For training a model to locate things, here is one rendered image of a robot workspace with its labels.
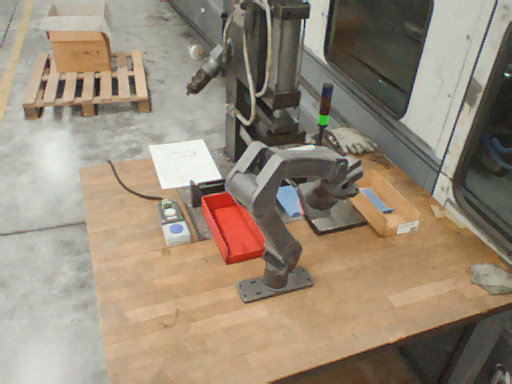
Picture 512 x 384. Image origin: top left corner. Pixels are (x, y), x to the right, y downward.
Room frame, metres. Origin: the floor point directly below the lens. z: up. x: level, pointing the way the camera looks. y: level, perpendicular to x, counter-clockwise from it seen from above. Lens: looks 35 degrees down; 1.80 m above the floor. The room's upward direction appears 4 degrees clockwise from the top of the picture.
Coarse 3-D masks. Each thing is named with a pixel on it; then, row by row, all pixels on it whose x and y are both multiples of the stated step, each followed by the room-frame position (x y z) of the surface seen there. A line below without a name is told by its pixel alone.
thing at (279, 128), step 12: (264, 108) 1.34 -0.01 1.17; (264, 120) 1.28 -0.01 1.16; (276, 120) 1.24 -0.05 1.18; (288, 120) 1.25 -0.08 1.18; (252, 132) 1.23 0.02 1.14; (264, 132) 1.24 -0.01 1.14; (276, 132) 1.21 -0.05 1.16; (288, 132) 1.25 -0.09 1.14; (300, 132) 1.25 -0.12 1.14; (264, 144) 1.21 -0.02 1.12; (276, 144) 1.22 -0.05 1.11; (288, 144) 1.24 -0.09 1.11
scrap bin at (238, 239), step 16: (208, 208) 1.14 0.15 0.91; (224, 208) 1.16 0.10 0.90; (240, 208) 1.14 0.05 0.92; (208, 224) 1.06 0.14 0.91; (224, 224) 1.08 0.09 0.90; (240, 224) 1.08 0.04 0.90; (224, 240) 1.00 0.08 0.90; (240, 240) 1.01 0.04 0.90; (256, 240) 1.01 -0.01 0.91; (224, 256) 0.92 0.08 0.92; (240, 256) 0.92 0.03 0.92; (256, 256) 0.94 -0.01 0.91
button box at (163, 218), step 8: (112, 168) 1.34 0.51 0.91; (136, 192) 1.21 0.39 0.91; (168, 200) 1.15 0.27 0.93; (176, 200) 1.15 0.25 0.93; (160, 208) 1.10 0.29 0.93; (176, 208) 1.11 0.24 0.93; (160, 216) 1.07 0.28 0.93; (168, 216) 1.07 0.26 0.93; (176, 216) 1.07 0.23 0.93; (160, 224) 1.06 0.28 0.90
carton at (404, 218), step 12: (360, 180) 1.32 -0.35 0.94; (372, 180) 1.34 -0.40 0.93; (384, 180) 1.28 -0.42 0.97; (360, 192) 1.20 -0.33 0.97; (384, 192) 1.27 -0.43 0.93; (396, 192) 1.22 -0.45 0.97; (360, 204) 1.19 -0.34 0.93; (372, 204) 1.14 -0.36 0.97; (384, 204) 1.23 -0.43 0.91; (396, 204) 1.21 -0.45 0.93; (408, 204) 1.16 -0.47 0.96; (372, 216) 1.13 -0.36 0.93; (384, 216) 1.08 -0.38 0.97; (396, 216) 1.17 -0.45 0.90; (408, 216) 1.15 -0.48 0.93; (384, 228) 1.07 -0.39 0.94; (396, 228) 1.09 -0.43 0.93; (408, 228) 1.10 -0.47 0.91
